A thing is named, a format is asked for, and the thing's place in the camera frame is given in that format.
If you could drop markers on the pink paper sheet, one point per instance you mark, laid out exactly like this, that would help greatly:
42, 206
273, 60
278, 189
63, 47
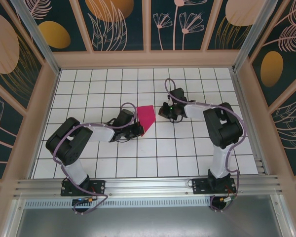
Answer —
146, 116

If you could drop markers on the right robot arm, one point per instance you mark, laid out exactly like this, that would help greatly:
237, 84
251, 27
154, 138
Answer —
224, 126

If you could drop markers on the aluminium mounting rail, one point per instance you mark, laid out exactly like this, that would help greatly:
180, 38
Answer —
148, 185

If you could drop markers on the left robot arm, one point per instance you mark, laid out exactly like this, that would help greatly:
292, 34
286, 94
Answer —
69, 145

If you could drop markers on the aluminium frame post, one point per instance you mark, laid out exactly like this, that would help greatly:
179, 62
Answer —
254, 32
37, 37

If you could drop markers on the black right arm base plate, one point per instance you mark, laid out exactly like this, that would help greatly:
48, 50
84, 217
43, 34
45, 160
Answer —
199, 187

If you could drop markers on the aluminium side rail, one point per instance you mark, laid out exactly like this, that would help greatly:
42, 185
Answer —
249, 123

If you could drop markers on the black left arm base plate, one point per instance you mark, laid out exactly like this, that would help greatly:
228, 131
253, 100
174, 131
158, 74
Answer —
98, 188

